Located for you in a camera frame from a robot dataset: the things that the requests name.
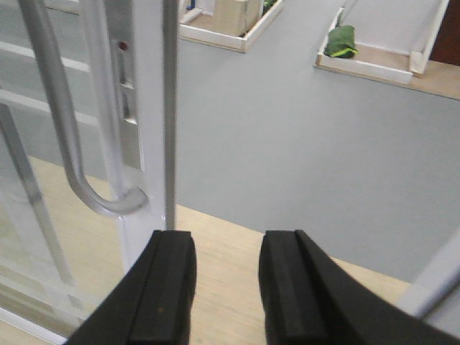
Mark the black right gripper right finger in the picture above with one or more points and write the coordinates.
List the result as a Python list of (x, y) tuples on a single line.
[(308, 299)]

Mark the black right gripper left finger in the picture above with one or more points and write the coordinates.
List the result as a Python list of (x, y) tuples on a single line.
[(152, 303)]

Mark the silver door handle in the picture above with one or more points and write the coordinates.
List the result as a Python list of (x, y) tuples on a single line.
[(55, 82)]

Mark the white sliding glass door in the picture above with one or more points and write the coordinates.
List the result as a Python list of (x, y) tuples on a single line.
[(40, 300)]

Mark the silver door lock plate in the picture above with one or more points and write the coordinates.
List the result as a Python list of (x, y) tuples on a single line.
[(123, 64)]

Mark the brown wooden door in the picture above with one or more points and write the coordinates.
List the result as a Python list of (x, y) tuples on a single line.
[(446, 47)]

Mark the light wooden floor platform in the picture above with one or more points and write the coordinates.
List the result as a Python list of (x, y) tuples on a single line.
[(226, 309)]

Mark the white framed floor platform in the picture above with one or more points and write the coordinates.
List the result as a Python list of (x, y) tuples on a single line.
[(196, 19)]

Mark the distant wooden box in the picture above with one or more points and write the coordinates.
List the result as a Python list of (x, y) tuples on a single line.
[(236, 17)]

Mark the white door frame post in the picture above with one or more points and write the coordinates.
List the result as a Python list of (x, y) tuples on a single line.
[(435, 283)]

